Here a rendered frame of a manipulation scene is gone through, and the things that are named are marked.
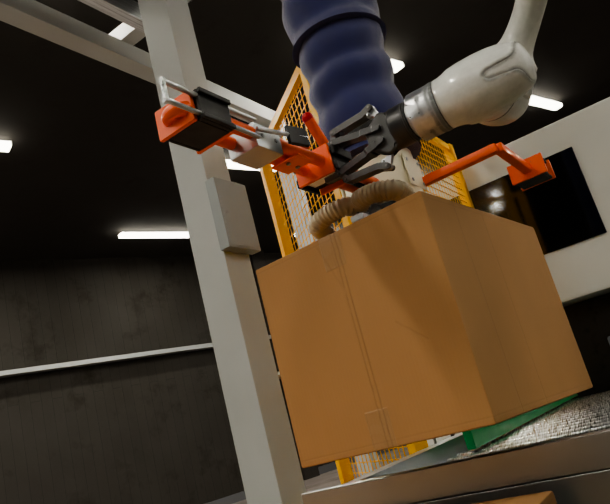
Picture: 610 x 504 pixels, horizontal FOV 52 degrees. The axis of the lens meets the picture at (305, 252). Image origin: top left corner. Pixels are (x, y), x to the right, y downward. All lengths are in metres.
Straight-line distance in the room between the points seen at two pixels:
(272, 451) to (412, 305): 1.38
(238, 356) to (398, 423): 1.37
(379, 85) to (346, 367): 0.65
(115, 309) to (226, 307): 7.45
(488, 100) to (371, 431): 0.59
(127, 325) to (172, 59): 7.29
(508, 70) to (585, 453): 0.65
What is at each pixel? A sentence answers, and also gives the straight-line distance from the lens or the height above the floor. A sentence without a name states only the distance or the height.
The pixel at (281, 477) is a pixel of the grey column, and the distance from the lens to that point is 2.39.
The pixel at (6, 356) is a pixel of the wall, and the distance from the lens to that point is 9.24.
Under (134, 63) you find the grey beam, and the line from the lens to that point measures 4.16.
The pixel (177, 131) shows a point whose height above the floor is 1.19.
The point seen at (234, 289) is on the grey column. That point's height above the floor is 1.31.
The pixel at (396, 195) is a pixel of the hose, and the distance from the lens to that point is 1.23.
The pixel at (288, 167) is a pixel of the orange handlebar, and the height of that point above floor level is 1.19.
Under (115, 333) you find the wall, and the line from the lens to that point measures 9.75.
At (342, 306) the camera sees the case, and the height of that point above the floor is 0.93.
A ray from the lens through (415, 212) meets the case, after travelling 1.10.
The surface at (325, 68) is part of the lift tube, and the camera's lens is 1.50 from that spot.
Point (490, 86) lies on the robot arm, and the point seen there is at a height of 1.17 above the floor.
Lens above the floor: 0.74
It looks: 15 degrees up
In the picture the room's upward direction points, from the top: 15 degrees counter-clockwise
